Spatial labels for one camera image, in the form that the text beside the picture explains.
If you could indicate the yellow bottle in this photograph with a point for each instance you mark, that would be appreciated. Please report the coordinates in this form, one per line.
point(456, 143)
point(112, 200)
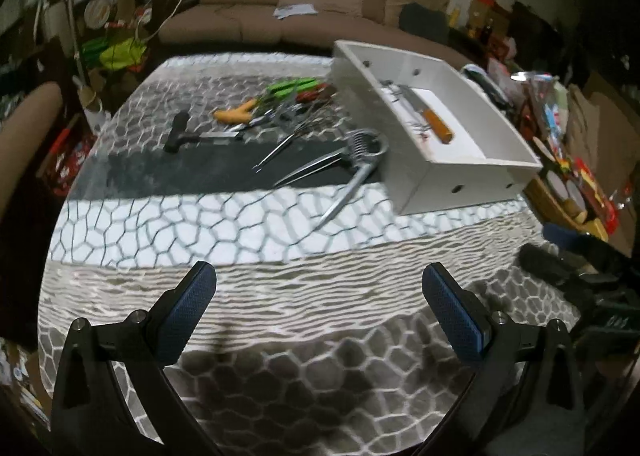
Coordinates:
point(455, 16)

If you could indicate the white papers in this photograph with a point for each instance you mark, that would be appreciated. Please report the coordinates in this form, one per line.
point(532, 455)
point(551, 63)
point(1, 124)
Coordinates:
point(295, 10)

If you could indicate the black and white handset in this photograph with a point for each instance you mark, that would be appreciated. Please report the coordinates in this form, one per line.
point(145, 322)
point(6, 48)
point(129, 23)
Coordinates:
point(485, 80)

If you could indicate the bright green bag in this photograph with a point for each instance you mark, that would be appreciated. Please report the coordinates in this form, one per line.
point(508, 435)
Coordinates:
point(117, 53)

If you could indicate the red lidded jar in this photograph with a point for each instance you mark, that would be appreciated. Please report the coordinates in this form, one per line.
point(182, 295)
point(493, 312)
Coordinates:
point(482, 13)

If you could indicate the silver tongs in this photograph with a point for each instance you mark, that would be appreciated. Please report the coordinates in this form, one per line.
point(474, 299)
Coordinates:
point(280, 149)

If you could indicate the wicker basket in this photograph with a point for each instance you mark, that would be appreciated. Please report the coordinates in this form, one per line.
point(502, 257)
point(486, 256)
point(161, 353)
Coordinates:
point(550, 201)

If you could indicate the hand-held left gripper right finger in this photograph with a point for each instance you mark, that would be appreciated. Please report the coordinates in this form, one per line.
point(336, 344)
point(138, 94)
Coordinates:
point(452, 316)

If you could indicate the white rectangular container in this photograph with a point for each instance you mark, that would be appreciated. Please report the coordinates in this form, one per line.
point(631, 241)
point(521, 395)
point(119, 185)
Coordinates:
point(440, 186)

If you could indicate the brown padded chair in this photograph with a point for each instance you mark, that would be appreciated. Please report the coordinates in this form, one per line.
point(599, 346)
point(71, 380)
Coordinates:
point(25, 135)

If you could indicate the pile of assorted packaging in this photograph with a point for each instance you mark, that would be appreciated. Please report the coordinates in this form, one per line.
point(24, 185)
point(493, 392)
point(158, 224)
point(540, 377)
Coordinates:
point(555, 105)

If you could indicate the red snack packet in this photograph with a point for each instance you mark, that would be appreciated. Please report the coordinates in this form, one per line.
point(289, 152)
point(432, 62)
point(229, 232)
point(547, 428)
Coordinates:
point(65, 160)

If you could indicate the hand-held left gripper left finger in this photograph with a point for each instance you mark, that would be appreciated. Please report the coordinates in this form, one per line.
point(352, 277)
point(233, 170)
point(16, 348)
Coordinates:
point(182, 316)

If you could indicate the round metal tin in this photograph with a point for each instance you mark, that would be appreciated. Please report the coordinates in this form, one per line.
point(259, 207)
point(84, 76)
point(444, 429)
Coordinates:
point(97, 11)

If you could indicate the dark grey cushion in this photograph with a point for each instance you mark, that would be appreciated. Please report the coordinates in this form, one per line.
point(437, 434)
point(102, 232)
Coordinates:
point(422, 20)

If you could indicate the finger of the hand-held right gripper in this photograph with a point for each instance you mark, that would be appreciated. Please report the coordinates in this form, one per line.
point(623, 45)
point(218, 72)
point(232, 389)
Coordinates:
point(550, 263)
point(560, 235)

